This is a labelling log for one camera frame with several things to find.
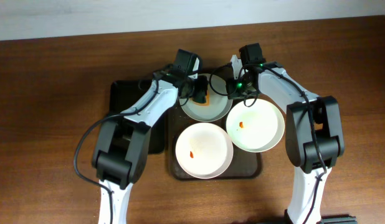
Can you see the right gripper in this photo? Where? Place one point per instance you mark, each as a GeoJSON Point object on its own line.
{"type": "Point", "coordinates": [237, 91]}

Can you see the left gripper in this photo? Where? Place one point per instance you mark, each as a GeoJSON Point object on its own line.
{"type": "Point", "coordinates": [200, 92]}

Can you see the green and yellow sponge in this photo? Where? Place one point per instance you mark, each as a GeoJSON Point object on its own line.
{"type": "Point", "coordinates": [201, 100]}

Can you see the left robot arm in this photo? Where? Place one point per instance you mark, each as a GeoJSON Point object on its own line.
{"type": "Point", "coordinates": [121, 151]}

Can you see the white plate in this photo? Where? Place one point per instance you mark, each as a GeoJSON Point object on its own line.
{"type": "Point", "coordinates": [204, 150]}
{"type": "Point", "coordinates": [255, 125]}
{"type": "Point", "coordinates": [216, 107]}

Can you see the black rectangular tray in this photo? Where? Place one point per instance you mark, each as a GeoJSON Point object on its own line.
{"type": "Point", "coordinates": [125, 93]}

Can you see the black base bracket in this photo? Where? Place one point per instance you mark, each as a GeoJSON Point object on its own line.
{"type": "Point", "coordinates": [337, 219]}

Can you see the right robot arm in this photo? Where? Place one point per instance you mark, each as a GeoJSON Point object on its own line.
{"type": "Point", "coordinates": [314, 136]}

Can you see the brown plastic serving tray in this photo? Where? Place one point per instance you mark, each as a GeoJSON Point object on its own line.
{"type": "Point", "coordinates": [244, 165]}

